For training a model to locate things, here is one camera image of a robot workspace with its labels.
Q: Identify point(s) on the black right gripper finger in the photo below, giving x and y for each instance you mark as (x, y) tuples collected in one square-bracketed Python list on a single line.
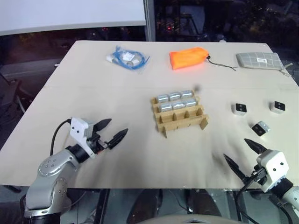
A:
[(255, 146), (234, 168)]

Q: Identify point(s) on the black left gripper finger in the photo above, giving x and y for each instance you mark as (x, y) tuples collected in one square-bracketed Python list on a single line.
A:
[(102, 124), (118, 138)]

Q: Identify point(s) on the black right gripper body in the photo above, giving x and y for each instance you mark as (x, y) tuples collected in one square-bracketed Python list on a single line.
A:
[(257, 175)]

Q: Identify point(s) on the white plug adapter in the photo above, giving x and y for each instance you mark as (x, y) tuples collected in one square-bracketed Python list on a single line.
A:
[(110, 58)]

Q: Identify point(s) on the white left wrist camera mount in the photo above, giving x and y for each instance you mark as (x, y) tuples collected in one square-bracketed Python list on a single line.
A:
[(78, 129)]

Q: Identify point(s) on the black table leg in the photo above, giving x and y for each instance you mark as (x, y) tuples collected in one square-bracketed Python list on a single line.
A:
[(101, 205)]

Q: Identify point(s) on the grey checked fabric pouch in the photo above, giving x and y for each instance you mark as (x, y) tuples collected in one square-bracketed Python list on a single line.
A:
[(258, 60)]

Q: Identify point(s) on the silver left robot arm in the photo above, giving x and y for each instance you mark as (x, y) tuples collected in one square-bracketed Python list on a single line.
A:
[(50, 171)]

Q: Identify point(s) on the dark background chair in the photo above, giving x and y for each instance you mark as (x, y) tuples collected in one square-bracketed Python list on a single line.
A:
[(16, 93)]

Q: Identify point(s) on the dark rounded shape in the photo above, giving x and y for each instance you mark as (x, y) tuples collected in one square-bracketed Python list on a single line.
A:
[(203, 203), (146, 205)]

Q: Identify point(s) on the grey window pillar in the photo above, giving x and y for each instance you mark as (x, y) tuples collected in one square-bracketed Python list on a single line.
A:
[(149, 21)]

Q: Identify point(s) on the white projection screen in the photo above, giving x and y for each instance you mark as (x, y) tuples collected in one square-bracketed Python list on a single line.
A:
[(70, 14)]

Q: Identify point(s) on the wooden slotted rack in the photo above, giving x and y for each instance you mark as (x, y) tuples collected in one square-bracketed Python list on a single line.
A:
[(180, 120)]

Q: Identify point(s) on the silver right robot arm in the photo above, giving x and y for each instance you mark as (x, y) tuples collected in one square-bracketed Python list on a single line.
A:
[(286, 190)]

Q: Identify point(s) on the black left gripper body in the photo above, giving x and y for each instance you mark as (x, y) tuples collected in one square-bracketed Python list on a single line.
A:
[(98, 142)]

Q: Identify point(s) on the pale rounded robot body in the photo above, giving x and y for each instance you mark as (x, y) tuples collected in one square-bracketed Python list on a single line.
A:
[(196, 219)]

